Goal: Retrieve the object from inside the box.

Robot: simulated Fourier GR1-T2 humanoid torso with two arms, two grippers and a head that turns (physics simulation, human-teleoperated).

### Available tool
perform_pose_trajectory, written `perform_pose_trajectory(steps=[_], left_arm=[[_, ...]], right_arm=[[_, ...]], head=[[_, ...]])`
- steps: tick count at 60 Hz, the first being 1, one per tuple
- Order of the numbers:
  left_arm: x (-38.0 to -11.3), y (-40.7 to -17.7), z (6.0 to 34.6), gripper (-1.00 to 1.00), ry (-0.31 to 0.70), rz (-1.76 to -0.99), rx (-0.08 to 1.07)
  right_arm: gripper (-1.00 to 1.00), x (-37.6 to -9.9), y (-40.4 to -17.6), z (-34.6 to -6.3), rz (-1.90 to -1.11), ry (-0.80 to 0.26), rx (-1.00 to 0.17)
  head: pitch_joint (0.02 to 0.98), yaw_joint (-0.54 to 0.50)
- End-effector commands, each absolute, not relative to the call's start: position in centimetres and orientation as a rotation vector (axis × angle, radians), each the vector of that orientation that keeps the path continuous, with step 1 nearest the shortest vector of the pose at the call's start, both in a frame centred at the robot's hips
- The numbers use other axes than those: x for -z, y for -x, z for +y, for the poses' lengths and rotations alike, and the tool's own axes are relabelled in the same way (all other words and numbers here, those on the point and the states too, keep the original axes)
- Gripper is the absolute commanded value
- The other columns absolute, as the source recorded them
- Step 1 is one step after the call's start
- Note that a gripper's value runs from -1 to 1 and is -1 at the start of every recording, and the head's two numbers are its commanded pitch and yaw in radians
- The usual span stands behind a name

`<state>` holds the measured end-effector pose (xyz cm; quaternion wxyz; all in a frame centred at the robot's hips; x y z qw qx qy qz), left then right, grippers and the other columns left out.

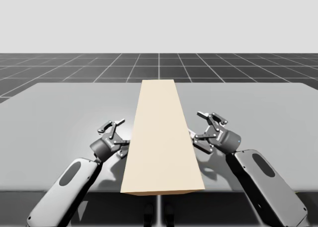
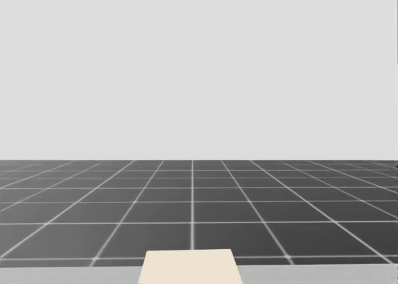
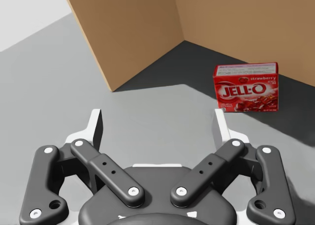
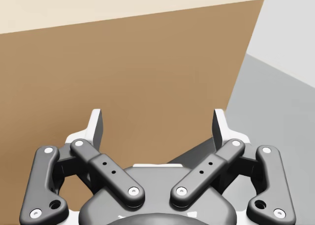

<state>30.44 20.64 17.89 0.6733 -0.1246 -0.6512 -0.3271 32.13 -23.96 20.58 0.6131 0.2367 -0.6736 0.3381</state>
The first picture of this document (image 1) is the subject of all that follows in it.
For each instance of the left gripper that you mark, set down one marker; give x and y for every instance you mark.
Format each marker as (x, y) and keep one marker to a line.
(103, 148)

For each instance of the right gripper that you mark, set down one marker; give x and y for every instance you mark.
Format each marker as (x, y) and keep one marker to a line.
(227, 140)

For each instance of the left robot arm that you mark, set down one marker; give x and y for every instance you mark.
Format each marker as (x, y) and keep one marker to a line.
(64, 184)

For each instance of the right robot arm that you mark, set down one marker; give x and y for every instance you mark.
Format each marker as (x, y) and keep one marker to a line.
(268, 187)

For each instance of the tall board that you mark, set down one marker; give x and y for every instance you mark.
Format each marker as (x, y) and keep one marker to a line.
(161, 142)

